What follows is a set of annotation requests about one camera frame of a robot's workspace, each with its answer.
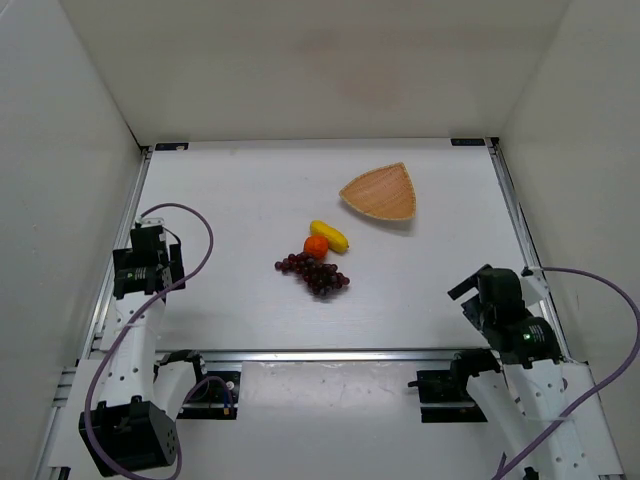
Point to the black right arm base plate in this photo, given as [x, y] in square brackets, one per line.
[442, 402]

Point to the orange fake tangerine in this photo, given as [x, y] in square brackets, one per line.
[316, 246]

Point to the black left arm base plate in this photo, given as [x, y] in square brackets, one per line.
[217, 400]

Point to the woven wicker fruit basket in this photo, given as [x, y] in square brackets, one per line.
[385, 193]

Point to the purple fake grape bunch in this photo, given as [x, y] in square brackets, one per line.
[320, 279]

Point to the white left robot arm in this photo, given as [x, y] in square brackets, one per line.
[131, 424]

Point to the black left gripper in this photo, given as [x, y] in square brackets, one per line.
[147, 236]

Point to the yellow fake lemon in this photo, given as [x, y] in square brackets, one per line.
[336, 240]

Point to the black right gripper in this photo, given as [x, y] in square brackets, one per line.
[470, 298]

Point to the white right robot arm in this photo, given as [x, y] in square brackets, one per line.
[516, 384]

